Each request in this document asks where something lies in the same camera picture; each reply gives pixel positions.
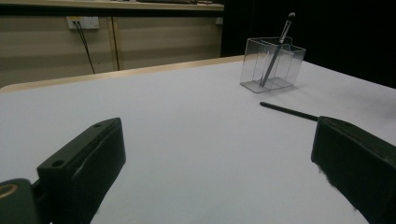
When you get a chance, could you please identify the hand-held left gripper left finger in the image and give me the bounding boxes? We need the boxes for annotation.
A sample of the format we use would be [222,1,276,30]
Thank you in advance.
[31,117,127,224]

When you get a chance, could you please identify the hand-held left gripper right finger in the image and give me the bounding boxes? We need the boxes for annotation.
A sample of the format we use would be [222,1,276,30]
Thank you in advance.
[310,115,396,224]

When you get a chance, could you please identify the black makeup brush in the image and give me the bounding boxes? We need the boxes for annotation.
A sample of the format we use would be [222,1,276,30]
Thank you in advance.
[260,11,297,89]
[259,101,320,123]

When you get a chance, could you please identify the clear plastic organizer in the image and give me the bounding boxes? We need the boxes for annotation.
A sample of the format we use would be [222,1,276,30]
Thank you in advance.
[239,36,307,94]

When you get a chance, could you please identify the wooden table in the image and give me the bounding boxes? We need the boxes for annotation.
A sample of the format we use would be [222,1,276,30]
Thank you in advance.
[0,55,246,95]

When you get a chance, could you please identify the white table mat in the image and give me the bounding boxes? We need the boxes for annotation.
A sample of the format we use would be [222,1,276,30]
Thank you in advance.
[0,59,396,224]

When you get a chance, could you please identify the black horizontal bar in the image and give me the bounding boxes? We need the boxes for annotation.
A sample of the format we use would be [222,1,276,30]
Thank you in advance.
[0,3,225,18]

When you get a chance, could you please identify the black wall cable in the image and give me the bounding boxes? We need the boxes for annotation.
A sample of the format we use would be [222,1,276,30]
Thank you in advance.
[74,21,96,75]

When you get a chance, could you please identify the white wall socket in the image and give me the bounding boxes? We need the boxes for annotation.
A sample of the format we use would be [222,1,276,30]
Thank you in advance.
[65,16,101,31]

